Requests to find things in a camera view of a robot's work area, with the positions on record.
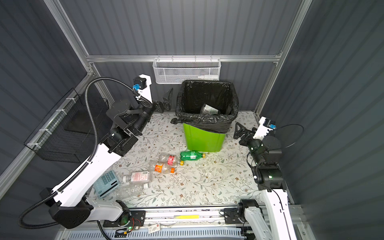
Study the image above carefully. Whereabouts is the clear bottle red label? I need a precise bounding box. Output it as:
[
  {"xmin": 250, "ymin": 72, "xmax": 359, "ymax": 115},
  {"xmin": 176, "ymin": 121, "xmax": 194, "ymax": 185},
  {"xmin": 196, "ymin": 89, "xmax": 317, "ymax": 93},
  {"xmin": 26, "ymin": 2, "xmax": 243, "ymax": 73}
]
[{"xmin": 158, "ymin": 153, "xmax": 184, "ymax": 166}]

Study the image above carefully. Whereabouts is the green bottle yellow cap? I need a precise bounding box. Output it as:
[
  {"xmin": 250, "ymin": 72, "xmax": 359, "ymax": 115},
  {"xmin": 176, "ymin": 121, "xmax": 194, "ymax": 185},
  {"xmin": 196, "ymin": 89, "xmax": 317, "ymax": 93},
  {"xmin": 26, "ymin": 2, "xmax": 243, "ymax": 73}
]
[{"xmin": 180, "ymin": 151, "xmax": 206, "ymax": 161}]

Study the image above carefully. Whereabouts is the clear bottle orange cap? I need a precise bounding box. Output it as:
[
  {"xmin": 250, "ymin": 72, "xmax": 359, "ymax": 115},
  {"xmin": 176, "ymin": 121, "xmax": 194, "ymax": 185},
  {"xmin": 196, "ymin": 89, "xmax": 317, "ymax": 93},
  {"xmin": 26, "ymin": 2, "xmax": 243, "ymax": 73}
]
[{"xmin": 149, "ymin": 161, "xmax": 176, "ymax": 174}]

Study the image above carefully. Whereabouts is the clear bottle pink label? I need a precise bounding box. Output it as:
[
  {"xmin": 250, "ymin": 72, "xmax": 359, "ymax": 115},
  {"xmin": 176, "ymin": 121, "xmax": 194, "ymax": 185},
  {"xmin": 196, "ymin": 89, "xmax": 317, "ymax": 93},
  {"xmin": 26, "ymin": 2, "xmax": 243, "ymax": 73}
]
[{"xmin": 123, "ymin": 171, "xmax": 152, "ymax": 184}]

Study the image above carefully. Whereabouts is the clear bottle white green label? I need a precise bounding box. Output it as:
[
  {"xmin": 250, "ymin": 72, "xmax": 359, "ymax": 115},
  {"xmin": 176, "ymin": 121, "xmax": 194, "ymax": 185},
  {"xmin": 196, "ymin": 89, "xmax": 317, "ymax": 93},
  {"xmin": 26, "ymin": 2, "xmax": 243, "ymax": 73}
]
[{"xmin": 200, "ymin": 104, "xmax": 221, "ymax": 115}]

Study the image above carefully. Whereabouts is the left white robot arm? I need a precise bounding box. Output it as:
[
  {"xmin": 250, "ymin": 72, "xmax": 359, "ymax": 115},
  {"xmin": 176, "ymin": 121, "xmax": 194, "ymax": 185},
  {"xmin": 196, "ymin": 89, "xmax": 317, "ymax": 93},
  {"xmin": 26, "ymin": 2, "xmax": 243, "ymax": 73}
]
[{"xmin": 47, "ymin": 89, "xmax": 173, "ymax": 229}]

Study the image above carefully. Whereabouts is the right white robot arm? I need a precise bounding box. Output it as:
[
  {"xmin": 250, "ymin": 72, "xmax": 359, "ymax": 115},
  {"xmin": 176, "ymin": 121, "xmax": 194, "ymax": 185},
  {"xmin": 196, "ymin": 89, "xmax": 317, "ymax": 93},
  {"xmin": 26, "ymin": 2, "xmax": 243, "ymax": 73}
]
[{"xmin": 234, "ymin": 119, "xmax": 304, "ymax": 240}]

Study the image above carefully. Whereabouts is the black bin liner bag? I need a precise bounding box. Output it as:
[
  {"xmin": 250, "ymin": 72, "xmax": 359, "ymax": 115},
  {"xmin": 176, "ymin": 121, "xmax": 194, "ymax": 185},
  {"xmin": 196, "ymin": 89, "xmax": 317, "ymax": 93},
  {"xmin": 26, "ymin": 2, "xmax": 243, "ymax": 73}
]
[{"xmin": 171, "ymin": 80, "xmax": 239, "ymax": 134}]

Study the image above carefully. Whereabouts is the green plastic waste bin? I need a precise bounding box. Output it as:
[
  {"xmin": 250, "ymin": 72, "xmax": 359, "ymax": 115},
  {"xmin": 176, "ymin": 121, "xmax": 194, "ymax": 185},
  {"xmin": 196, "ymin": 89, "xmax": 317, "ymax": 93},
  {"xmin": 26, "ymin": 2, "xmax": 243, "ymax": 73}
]
[{"xmin": 183, "ymin": 124, "xmax": 226, "ymax": 153}]

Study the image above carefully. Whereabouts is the white tube in basket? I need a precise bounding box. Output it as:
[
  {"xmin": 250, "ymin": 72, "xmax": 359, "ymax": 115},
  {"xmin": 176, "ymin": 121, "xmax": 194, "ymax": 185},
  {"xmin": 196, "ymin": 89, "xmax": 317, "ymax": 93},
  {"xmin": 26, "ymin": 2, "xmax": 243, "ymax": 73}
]
[{"xmin": 197, "ymin": 75, "xmax": 220, "ymax": 81}]

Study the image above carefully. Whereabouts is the clear ribbed empty bottle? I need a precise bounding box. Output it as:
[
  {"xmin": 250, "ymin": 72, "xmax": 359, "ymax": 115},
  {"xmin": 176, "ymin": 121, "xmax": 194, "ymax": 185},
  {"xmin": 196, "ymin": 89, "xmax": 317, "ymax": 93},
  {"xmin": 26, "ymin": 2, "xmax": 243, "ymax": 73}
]
[{"xmin": 116, "ymin": 183, "xmax": 150, "ymax": 199}]

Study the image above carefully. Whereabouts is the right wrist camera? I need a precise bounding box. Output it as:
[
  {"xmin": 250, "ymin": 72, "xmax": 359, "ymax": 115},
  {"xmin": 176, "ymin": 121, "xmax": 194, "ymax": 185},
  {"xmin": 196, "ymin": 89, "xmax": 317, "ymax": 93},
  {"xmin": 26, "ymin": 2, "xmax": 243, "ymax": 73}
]
[{"xmin": 253, "ymin": 117, "xmax": 277, "ymax": 140}]

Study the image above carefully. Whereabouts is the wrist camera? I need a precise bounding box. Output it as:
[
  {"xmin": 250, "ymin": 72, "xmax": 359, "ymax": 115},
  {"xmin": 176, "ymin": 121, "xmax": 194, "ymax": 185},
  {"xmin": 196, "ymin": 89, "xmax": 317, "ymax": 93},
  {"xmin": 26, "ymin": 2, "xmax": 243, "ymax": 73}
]
[
  {"xmin": 253, "ymin": 117, "xmax": 277, "ymax": 140},
  {"xmin": 133, "ymin": 74, "xmax": 153, "ymax": 103}
]

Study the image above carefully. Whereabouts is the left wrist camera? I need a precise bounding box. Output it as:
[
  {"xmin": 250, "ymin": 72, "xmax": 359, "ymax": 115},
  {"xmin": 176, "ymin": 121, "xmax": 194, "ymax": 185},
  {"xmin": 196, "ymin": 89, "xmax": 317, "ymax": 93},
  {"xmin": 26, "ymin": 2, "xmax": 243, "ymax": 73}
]
[{"xmin": 133, "ymin": 74, "xmax": 153, "ymax": 103}]

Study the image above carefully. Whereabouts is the white wire wall basket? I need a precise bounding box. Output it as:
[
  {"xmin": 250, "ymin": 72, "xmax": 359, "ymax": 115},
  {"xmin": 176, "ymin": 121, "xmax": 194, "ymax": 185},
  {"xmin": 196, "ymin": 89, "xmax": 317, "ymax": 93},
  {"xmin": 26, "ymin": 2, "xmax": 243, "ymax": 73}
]
[{"xmin": 153, "ymin": 59, "xmax": 222, "ymax": 85}]

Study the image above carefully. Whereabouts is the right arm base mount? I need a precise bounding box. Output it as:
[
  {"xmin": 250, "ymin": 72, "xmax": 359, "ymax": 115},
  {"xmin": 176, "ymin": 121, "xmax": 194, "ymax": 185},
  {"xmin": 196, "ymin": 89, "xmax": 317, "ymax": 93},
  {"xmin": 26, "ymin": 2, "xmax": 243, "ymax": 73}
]
[{"xmin": 222, "ymin": 207, "xmax": 247, "ymax": 225}]

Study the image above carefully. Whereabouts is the black wire wall basket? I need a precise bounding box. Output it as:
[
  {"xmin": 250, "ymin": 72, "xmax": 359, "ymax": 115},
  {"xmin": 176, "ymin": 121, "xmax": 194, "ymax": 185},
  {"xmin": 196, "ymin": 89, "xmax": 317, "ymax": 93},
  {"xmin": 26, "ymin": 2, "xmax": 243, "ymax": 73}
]
[{"xmin": 24, "ymin": 89, "xmax": 95, "ymax": 164}]

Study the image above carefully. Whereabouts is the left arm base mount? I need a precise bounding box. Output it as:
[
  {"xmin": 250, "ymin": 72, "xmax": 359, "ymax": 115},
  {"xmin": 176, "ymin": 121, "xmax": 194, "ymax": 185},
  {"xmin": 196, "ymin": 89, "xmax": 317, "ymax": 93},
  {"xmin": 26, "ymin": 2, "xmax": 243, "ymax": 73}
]
[{"xmin": 103, "ymin": 211, "xmax": 147, "ymax": 228}]

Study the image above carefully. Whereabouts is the white tag on rail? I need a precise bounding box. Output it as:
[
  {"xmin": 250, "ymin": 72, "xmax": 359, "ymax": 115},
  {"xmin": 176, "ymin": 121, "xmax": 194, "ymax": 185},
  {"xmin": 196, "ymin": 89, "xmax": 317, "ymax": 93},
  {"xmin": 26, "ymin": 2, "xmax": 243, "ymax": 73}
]
[{"xmin": 148, "ymin": 224, "xmax": 161, "ymax": 234}]

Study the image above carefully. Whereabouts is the black corrugated cable left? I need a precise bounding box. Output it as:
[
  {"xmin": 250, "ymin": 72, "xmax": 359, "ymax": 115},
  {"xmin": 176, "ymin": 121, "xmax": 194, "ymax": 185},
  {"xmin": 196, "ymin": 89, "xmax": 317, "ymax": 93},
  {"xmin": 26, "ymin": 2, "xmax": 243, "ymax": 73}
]
[{"xmin": 17, "ymin": 77, "xmax": 145, "ymax": 240}]

